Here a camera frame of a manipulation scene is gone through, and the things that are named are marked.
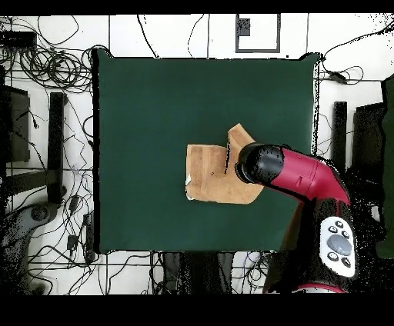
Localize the tan terry towel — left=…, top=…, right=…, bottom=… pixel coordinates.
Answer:
left=184, top=122, right=265, bottom=206

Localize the flat black box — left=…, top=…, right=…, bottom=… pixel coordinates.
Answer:
left=0, top=30, right=38, bottom=49

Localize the dark green table cloth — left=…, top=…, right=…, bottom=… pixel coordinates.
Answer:
left=92, top=48, right=320, bottom=255

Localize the black power strip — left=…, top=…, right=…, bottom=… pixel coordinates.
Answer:
left=82, top=211, right=97, bottom=263

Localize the long black bar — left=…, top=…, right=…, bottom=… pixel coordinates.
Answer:
left=46, top=91, right=68, bottom=205

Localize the black inline power adapter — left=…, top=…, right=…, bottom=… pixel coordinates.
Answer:
left=327, top=70, right=349, bottom=85

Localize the large black case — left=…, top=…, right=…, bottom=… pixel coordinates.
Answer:
left=349, top=102, right=386, bottom=183

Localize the grey chair base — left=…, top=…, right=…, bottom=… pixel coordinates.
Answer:
left=0, top=201, right=60, bottom=295

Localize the black monitor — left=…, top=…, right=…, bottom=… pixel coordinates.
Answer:
left=0, top=85, right=32, bottom=164

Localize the dark green fabric sheet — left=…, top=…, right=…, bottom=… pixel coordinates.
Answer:
left=376, top=73, right=394, bottom=260

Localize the curved black cable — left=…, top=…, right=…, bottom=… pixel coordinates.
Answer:
left=136, top=13, right=160, bottom=59

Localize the dark grey square frame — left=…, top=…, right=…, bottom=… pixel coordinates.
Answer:
left=235, top=13, right=282, bottom=54

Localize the black cable coil bundle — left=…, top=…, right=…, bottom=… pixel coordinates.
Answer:
left=18, top=44, right=107, bottom=94

